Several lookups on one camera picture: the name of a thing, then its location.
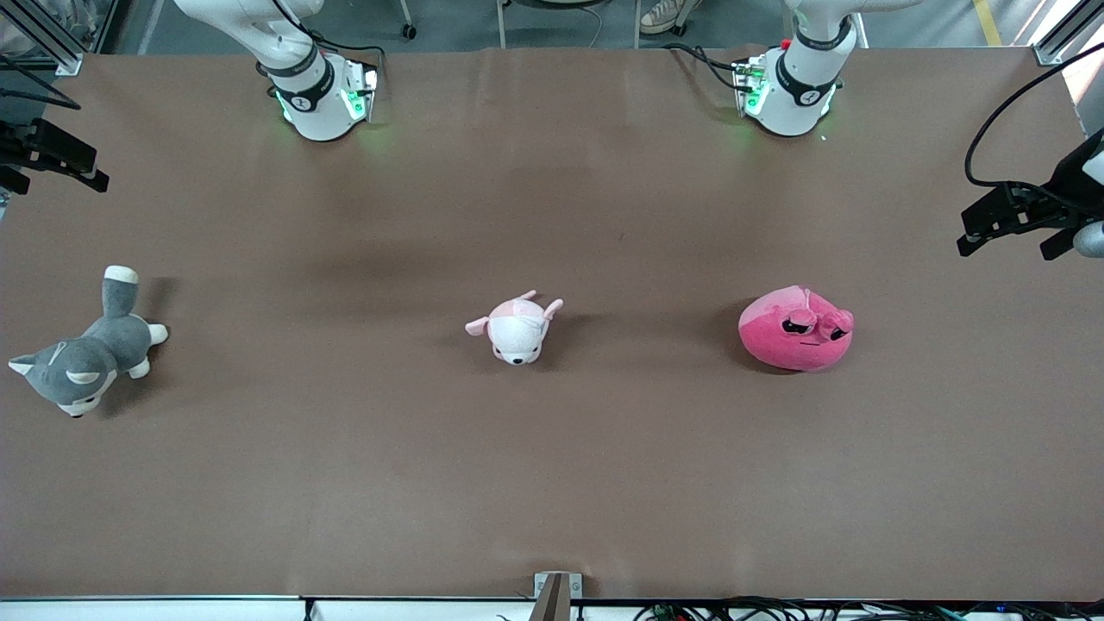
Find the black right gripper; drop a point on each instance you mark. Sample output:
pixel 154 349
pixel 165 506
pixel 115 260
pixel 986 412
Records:
pixel 17 144

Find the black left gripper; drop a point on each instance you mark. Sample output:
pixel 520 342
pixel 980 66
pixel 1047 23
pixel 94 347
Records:
pixel 1072 185

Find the pink round plush toy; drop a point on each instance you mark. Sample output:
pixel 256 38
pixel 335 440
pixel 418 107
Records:
pixel 785 345

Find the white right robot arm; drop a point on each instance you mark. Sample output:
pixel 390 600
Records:
pixel 319 112

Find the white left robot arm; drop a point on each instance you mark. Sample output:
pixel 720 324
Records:
pixel 789 112

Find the grey and white husky plush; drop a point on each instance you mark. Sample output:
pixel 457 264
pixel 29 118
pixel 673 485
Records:
pixel 95 354

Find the white and pink dog plush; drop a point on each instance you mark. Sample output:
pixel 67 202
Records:
pixel 517 332

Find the aluminium frame profile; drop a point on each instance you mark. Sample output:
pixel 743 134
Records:
pixel 60 56
pixel 1056 47

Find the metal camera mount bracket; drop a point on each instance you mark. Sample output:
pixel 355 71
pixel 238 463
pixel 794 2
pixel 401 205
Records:
pixel 556 604

